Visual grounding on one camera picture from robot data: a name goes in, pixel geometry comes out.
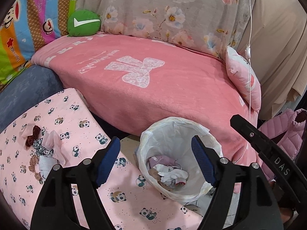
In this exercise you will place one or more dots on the grey white sock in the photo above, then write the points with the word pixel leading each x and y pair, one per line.
pixel 46 163

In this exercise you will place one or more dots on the beige brown scrunchie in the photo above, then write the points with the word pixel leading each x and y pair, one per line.
pixel 33 163

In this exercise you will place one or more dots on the dark red scrunchie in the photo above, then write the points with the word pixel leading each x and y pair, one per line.
pixel 35 134

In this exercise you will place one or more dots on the beige curtain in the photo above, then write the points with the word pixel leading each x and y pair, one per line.
pixel 278 53

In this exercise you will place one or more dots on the pink bow print blanket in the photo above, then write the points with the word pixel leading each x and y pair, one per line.
pixel 132 83

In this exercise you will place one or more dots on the blue velvet cushion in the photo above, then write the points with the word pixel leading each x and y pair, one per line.
pixel 28 89

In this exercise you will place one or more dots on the pink puffer jacket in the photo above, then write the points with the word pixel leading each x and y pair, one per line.
pixel 286 130

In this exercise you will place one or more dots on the grey floral bedsheet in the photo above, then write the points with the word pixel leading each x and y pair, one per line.
pixel 206 26

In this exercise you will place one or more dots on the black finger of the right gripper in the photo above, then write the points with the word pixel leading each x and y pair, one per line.
pixel 274 157

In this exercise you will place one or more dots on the pale pink small cloth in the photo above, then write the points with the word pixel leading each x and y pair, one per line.
pixel 52 142

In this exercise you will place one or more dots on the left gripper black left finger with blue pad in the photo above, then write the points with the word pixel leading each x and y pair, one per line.
pixel 55 209

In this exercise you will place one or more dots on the pink satin cloth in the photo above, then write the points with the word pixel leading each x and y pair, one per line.
pixel 26 131

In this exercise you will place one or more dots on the black white patterned scrunchie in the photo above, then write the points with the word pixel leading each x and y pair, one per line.
pixel 40 150

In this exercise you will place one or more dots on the white lined trash bin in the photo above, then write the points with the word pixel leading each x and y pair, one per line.
pixel 172 137

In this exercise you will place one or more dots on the small pink pillow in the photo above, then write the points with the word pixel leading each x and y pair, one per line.
pixel 244 78

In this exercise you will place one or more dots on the green round plush toy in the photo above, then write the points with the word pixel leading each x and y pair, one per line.
pixel 83 23

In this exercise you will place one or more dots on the colourful monkey print pillow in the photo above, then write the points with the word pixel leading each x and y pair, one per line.
pixel 28 26

